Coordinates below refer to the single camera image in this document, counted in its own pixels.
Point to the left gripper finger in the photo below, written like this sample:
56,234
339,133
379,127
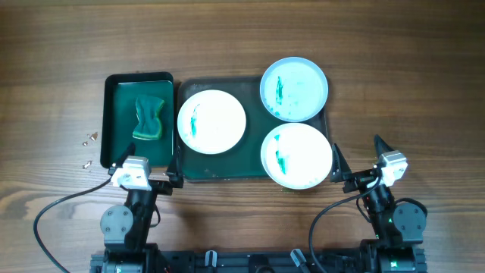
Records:
129,151
174,170

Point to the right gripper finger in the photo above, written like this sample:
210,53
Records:
381,146
340,170

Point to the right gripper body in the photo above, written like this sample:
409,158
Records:
359,179

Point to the small black water tray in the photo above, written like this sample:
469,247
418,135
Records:
119,117

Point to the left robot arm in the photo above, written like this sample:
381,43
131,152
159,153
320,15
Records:
126,227

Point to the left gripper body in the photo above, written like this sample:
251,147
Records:
161,186

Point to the green yellow sponge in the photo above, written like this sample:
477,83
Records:
148,110

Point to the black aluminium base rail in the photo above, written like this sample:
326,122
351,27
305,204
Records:
257,261

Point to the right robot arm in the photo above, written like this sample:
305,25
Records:
398,224

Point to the white plate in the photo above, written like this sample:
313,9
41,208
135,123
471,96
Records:
211,122
296,156
294,89

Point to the large dark serving tray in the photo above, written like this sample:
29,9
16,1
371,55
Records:
243,161

